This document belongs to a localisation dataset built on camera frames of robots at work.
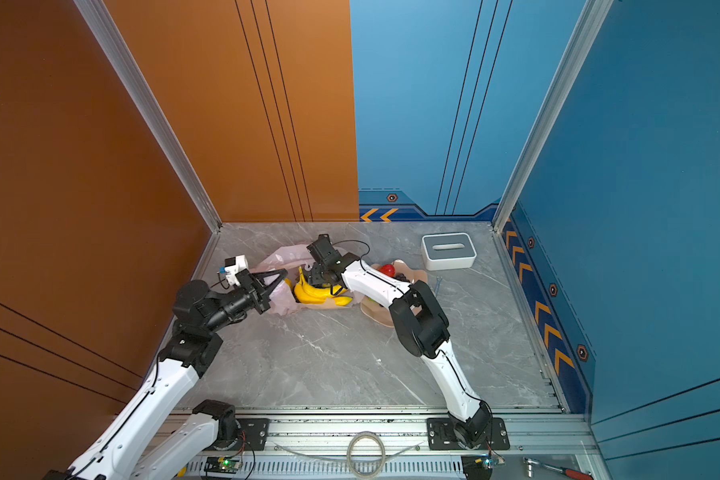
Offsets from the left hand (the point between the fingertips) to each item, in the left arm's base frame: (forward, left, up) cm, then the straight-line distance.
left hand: (287, 271), depth 67 cm
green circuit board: (-33, +16, -33) cm, 50 cm away
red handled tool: (-34, -65, -30) cm, 79 cm away
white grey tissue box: (+29, -47, -26) cm, 61 cm away
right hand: (+17, -2, -24) cm, 30 cm away
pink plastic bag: (+14, +4, -12) cm, 19 cm away
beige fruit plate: (+5, -22, -29) cm, 37 cm away
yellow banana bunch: (+8, 0, -23) cm, 24 cm away
